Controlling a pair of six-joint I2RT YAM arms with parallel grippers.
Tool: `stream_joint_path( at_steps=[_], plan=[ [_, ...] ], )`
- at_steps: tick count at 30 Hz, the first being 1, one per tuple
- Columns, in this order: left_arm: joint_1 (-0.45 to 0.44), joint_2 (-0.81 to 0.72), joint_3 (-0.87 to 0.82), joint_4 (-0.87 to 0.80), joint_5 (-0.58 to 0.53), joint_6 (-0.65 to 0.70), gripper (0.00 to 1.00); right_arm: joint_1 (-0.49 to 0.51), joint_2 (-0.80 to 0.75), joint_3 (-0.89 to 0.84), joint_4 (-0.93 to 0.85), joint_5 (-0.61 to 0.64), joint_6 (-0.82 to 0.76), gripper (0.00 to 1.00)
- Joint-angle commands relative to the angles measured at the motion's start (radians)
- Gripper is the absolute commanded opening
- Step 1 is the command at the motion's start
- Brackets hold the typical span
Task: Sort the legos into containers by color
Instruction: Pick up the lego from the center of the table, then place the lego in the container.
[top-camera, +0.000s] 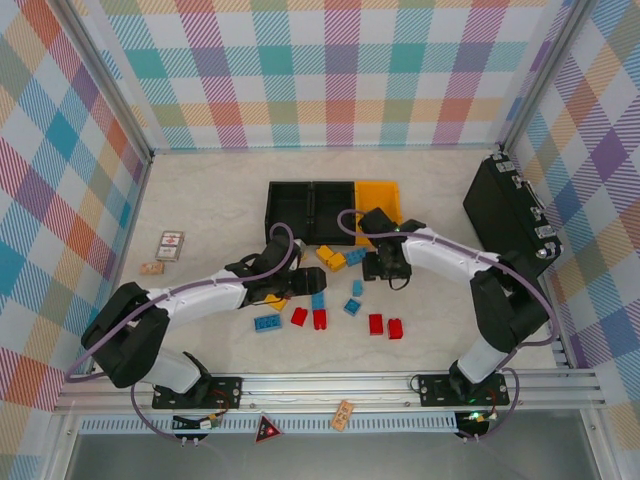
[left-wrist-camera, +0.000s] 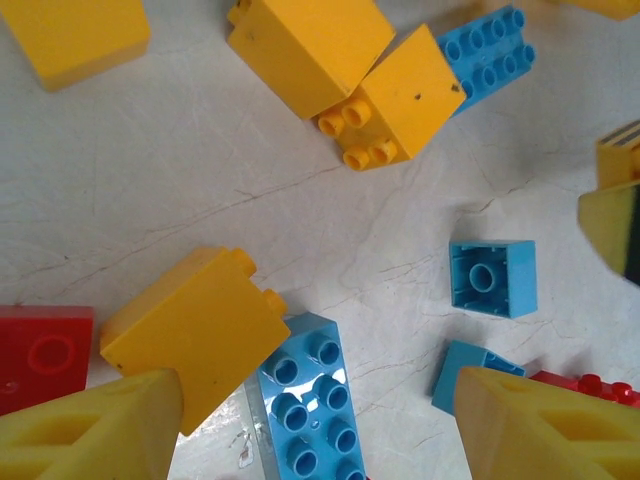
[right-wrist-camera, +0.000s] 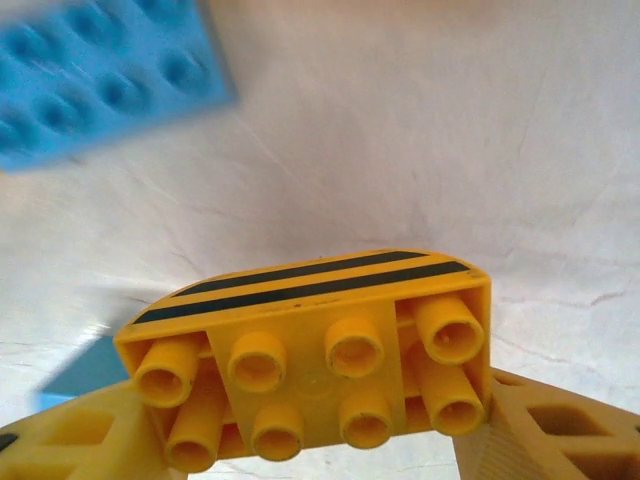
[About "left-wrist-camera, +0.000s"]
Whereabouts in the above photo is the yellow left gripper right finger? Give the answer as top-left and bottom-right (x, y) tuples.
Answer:
(452, 365), (640, 480)

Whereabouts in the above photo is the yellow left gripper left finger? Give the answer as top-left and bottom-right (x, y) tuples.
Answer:
(0, 368), (185, 480)

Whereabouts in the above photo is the red square lego brick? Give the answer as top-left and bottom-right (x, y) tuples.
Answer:
(0, 305), (96, 417)

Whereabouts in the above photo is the yellow lego brick with stripes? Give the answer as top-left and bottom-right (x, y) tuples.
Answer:
(594, 119), (640, 192)

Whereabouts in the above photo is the small blue lego brick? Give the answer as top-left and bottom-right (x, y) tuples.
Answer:
(448, 239), (538, 319)
(431, 339), (527, 417)

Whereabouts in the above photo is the blue eight-stud lego brick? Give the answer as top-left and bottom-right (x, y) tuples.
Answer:
(434, 6), (538, 119)
(243, 311), (370, 480)

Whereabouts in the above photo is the large yellow lego brick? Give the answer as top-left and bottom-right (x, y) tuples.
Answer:
(226, 0), (397, 121)

